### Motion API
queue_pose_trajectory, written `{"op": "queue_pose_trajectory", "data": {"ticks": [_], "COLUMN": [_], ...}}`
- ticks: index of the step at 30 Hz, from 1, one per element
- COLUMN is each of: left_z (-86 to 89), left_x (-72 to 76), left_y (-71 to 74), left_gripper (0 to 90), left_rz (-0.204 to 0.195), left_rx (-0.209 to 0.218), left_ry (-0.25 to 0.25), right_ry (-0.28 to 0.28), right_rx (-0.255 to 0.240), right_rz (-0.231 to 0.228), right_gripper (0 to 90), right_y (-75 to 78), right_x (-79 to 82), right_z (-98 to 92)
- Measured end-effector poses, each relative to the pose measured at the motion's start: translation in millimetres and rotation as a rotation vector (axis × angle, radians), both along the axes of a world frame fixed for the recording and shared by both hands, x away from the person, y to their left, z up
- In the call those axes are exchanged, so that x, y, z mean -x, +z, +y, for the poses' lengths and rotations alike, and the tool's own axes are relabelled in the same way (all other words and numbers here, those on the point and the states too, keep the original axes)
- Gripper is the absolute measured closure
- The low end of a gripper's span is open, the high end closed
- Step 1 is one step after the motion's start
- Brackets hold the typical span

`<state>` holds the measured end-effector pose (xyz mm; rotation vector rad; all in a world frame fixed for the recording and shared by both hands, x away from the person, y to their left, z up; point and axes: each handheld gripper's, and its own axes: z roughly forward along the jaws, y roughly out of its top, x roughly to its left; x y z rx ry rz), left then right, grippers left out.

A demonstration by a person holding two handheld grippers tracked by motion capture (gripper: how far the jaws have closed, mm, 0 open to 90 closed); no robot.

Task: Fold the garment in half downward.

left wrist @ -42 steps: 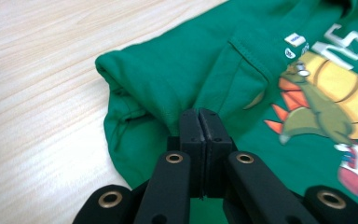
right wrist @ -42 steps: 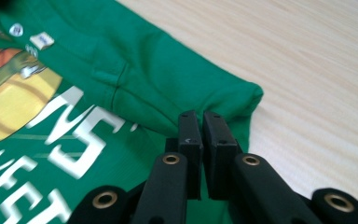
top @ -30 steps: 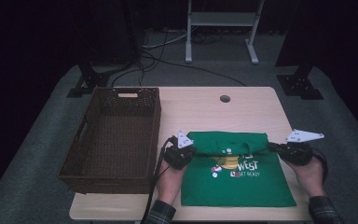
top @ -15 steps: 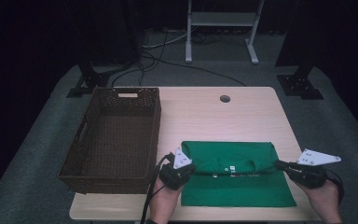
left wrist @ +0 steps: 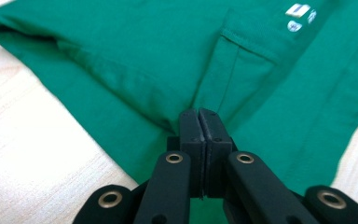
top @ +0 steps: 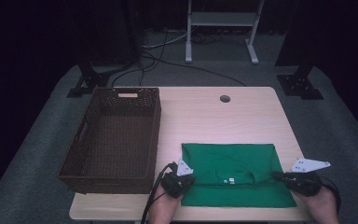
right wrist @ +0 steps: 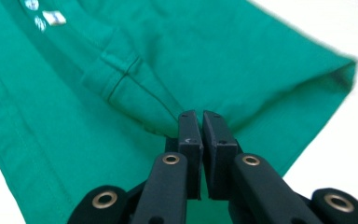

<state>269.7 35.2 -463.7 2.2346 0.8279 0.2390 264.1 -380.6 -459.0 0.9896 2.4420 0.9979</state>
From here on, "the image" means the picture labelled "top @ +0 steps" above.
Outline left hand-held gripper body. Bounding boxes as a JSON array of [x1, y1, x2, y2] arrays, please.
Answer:
[[160, 158, 196, 200]]

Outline white metal stand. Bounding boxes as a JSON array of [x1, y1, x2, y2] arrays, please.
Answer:
[[185, 0, 266, 65]]

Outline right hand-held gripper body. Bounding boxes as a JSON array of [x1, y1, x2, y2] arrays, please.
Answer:
[[287, 157, 332, 198]]

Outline person's right hand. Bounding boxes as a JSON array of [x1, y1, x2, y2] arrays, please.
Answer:
[[293, 186, 341, 224]]

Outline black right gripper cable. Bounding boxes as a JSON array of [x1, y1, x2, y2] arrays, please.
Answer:
[[321, 176, 343, 217]]

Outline person's left hand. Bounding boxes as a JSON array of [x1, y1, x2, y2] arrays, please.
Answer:
[[148, 185, 185, 224]]

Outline green dinosaur print t-shirt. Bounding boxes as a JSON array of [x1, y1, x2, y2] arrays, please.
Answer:
[[180, 143, 297, 209]]

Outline coiled black floor cables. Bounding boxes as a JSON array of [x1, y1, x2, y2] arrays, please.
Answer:
[[191, 32, 224, 45]]

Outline long black floor cable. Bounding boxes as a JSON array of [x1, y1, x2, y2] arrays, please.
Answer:
[[111, 50, 248, 88]]

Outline brown woven basket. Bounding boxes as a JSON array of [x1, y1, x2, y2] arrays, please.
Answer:
[[56, 87, 162, 195]]

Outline white floor cable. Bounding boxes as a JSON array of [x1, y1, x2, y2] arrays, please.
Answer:
[[142, 32, 188, 49]]

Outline black stand with base plate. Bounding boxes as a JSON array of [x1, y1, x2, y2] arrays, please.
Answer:
[[66, 60, 138, 99], [275, 55, 324, 101]]

